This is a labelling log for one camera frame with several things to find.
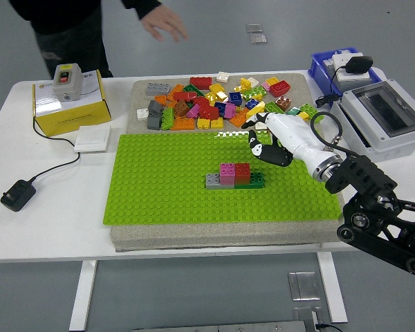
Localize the person's left hand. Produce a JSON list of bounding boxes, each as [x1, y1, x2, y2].
[[140, 5, 190, 43]]

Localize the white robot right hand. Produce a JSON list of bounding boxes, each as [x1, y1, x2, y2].
[[241, 111, 336, 174]]

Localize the red square toy brick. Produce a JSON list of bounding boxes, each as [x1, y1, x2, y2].
[[234, 163, 252, 179]]

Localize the green studded baseplate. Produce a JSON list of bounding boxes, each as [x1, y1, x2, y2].
[[102, 133, 344, 226]]

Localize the lime green toy brick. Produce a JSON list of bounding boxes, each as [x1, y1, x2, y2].
[[242, 85, 267, 102], [299, 103, 325, 124], [264, 101, 286, 115], [160, 107, 175, 131]]

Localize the yellow curved toy brick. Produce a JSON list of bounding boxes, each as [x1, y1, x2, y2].
[[246, 102, 266, 120]]

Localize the large red toy brick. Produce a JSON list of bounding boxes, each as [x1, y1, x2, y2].
[[268, 80, 291, 98]]

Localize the dark green long toy brick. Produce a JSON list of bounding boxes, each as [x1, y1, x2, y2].
[[234, 172, 266, 190]]

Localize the grey long toy brick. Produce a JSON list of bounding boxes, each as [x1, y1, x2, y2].
[[205, 172, 236, 190], [145, 82, 172, 97]]

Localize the red long toy brick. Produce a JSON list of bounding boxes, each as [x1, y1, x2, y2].
[[189, 76, 213, 90], [172, 91, 198, 102]]

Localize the pink square toy brick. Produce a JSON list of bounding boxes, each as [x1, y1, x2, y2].
[[220, 163, 237, 186]]

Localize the orange long toy brick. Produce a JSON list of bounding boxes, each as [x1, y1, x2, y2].
[[170, 118, 196, 131]]

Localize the blue plastic bin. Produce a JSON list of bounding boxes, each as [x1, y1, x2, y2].
[[307, 47, 383, 98]]

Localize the white power strip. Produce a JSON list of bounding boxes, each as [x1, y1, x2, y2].
[[323, 50, 374, 87]]

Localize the black plug-in adapter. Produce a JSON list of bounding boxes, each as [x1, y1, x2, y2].
[[344, 55, 374, 75]]

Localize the person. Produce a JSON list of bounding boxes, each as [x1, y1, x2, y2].
[[8, 0, 190, 79]]

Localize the grey-brown foam mat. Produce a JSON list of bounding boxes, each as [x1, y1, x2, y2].
[[109, 72, 352, 252]]

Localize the yellow cardboard box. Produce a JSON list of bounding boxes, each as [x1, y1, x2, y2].
[[32, 70, 112, 138]]

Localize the white table leg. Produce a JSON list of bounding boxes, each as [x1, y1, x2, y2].
[[316, 252, 349, 324], [68, 259, 98, 332]]

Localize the black power adapter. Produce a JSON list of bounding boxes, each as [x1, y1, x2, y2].
[[0, 178, 37, 212]]

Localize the black looped wrist cable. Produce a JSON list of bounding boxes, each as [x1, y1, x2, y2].
[[309, 111, 359, 158]]

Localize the black coiled cable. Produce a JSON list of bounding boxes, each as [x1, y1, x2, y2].
[[314, 65, 349, 109]]

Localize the grey enclosure with clear lid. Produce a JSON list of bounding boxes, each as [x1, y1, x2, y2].
[[329, 79, 415, 166]]

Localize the grey push-button switch box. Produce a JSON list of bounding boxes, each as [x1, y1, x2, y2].
[[51, 63, 84, 102]]

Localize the white wall switch panel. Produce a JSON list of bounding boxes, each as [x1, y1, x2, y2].
[[73, 124, 111, 154]]

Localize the black adapter cord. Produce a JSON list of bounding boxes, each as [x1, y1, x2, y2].
[[30, 116, 81, 183]]

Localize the thin black cable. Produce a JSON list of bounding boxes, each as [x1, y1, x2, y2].
[[314, 322, 343, 332]]

